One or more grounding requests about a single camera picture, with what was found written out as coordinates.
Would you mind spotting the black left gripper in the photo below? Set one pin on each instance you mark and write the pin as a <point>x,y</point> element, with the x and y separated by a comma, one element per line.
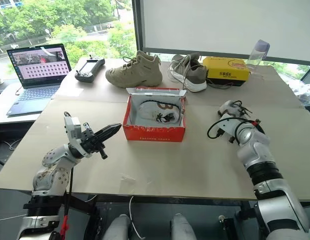
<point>91,143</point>

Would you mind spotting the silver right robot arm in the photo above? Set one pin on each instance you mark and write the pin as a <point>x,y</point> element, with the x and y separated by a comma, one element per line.
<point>267,175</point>

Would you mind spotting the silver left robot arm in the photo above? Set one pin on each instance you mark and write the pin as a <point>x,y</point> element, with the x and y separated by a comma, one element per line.
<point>51,172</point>

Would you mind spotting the red cardboard shoebox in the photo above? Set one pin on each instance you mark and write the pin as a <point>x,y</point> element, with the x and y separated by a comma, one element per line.
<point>152,133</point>

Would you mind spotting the open blue laptop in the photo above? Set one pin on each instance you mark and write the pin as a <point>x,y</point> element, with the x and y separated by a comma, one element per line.
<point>41,75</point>

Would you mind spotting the large brown cardboard sheet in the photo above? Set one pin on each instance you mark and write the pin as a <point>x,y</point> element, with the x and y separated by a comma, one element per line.
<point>155,165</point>

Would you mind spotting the beige hiking boot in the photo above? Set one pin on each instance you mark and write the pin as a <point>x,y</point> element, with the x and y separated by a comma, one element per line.
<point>137,73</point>

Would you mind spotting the grey handheld remote controller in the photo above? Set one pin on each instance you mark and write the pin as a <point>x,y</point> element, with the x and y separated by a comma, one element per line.
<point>88,68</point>

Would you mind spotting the grey rounded shape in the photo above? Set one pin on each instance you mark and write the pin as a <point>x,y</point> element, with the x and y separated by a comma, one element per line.
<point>118,228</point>
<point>182,227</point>

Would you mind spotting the grey sneaker with white sole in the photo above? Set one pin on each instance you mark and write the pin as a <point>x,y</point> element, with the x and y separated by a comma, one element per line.
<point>192,75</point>

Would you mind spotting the white side table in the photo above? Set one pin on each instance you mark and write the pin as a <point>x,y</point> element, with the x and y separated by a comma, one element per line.
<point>5,100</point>

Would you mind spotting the yellow and black box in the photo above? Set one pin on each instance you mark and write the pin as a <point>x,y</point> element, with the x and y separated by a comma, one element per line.
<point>227,71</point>

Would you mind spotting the white board panel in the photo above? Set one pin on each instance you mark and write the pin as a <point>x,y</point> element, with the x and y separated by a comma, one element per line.
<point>220,25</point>

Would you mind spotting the clear bottle with purple cap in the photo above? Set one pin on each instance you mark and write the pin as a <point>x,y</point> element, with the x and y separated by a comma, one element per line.
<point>257,56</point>

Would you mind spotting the crumpled clear plastic bag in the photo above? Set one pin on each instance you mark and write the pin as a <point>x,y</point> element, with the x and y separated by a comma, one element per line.
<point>306,93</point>

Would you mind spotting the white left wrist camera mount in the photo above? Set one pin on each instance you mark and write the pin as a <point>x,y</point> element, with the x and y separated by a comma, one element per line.
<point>73,130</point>

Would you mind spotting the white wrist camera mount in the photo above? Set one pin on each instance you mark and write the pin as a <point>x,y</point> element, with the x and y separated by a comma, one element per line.
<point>73,130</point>
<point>228,126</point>

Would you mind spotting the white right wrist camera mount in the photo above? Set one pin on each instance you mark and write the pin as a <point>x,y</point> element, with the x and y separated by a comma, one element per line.
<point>228,126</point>

